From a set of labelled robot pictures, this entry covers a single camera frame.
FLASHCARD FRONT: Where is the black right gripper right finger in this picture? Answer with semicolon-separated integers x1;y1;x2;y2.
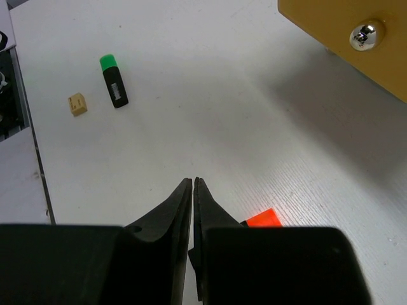
189;178;372;304

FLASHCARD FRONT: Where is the orange highlighter marker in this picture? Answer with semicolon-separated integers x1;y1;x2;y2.
241;208;282;227

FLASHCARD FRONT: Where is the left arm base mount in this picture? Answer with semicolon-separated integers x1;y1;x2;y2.
1;32;30;141

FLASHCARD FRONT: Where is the cream round drawer container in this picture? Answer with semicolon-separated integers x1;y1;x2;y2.
278;0;406;102

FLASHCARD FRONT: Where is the small tan eraser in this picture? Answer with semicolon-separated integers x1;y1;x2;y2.
68;93;87;117

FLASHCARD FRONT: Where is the green highlighter marker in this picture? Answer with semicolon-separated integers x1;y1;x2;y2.
99;54;128;109

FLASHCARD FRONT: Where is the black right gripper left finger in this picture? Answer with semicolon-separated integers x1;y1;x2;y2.
1;179;192;304

